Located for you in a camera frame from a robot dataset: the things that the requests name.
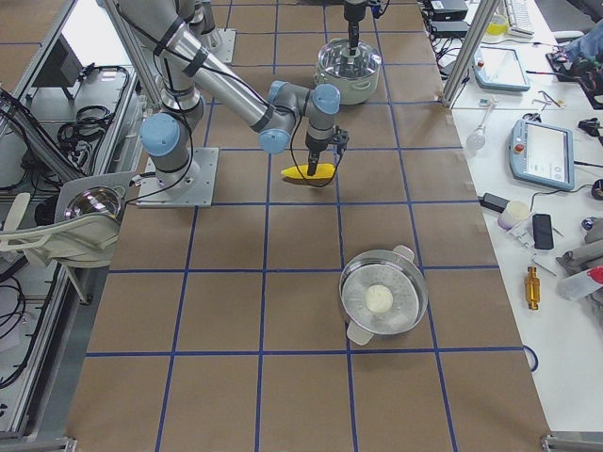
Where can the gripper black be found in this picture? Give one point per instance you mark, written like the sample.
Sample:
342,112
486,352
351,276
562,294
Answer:
314,151
351,14

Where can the glass pot lid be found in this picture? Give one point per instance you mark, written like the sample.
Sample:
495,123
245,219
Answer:
338,63

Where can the pale green electric pot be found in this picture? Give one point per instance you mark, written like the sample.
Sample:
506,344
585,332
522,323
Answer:
355,93

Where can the steel steamer pot with bun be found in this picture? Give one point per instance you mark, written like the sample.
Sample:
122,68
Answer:
382,293

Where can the yellow tape roll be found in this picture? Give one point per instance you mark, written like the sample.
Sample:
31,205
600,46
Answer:
498,25

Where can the far teach pendant tablet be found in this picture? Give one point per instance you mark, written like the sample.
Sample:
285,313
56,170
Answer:
499,69

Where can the teach pendant tablet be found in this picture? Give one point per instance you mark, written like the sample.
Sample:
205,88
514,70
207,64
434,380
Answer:
542,154
499,69

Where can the white keyboard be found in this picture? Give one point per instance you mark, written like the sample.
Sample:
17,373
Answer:
518,17

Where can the white light bulb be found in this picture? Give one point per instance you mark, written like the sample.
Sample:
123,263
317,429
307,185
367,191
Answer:
476,140

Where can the black power adapter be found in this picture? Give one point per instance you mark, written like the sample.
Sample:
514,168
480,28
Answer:
493,202

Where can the white cup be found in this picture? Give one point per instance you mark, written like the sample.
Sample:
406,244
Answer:
513,214

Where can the black scissors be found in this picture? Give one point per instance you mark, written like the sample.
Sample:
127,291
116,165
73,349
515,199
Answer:
532,116

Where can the metal bowl on chair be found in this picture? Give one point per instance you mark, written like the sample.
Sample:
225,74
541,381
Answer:
98,199

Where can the near teach pendant tablet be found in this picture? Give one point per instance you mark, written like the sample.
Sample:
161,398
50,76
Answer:
542,154

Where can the black smartphone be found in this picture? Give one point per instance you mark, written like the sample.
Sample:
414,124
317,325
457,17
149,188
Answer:
542,232

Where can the gold metal connector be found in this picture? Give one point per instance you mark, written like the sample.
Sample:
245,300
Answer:
532,288

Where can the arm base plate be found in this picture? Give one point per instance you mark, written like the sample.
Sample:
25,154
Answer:
220,42
163,190

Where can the aluminium frame post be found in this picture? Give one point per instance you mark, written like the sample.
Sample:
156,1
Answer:
481,20

